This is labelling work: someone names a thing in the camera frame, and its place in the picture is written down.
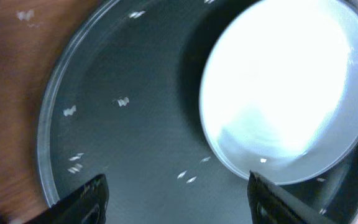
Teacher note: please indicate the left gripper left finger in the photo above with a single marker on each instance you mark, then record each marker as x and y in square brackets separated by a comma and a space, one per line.
[86, 205]

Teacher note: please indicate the white plate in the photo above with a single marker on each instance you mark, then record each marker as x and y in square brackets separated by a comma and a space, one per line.
[279, 91]

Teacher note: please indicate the round black tray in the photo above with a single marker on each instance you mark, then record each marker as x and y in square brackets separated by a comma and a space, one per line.
[123, 101]

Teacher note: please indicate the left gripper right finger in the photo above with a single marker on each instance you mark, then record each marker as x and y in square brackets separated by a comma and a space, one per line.
[270, 203]

